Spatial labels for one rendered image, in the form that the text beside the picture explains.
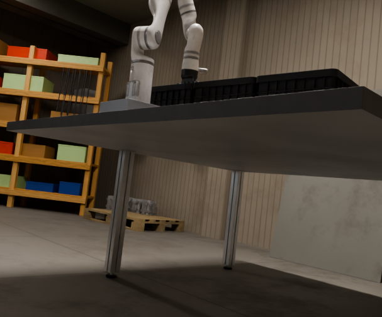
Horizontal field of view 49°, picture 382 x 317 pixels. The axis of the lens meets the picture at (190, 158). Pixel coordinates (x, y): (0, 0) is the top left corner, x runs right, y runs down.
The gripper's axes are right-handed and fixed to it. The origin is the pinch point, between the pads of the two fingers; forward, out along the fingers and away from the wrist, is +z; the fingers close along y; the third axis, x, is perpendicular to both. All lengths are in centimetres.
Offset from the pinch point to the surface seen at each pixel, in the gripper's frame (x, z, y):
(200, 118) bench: -56, 18, 70
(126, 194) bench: 2, 46, -42
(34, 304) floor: -53, 86, -13
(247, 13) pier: 224, -151, -170
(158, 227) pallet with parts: 168, 96, -215
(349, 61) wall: 231, -84, -47
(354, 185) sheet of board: 196, 28, -14
